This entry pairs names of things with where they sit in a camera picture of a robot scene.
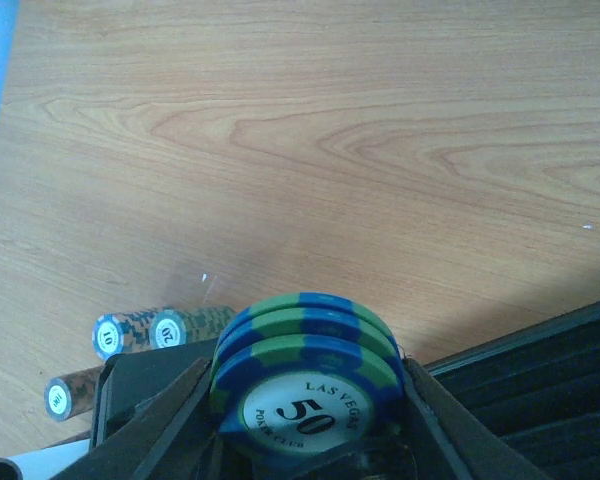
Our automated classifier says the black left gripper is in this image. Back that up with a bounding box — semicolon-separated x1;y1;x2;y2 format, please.
90;339;217;448

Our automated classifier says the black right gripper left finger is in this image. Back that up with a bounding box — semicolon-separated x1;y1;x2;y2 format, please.
55;358;214;479

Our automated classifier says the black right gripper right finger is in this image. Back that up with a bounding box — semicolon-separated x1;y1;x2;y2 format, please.
403;358;548;479

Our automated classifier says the black poker set case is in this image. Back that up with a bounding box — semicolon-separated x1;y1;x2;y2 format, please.
425;301;600;479

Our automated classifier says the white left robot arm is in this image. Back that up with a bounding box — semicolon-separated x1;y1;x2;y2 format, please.
0;339;217;479

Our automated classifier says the blue 10 chip stack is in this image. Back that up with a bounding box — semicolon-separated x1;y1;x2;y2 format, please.
91;307;164;361

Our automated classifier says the brown chip stack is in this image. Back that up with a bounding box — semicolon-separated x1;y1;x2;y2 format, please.
44;366;104;422

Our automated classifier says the green 20 chip stack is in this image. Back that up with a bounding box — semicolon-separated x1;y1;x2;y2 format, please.
149;306;236;349

